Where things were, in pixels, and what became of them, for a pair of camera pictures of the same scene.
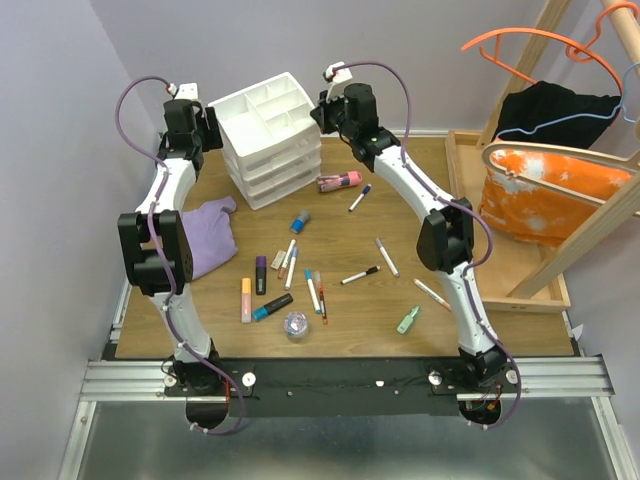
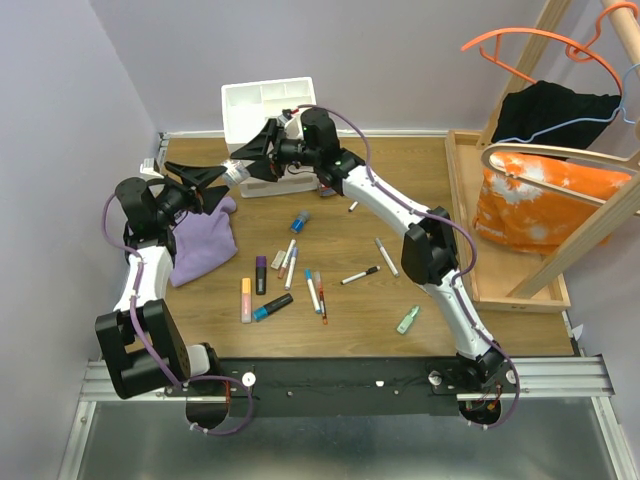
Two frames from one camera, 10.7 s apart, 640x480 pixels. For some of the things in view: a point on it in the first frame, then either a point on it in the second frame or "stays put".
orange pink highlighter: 246,301 stays put
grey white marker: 387,259 stays put
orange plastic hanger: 577,51 stays put
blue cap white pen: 308,276 stays put
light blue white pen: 289,279 stays put
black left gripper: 213,137 → 197,176
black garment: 540,103 stays put
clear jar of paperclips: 296,326 → 236,171
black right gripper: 321,110 → 255,149
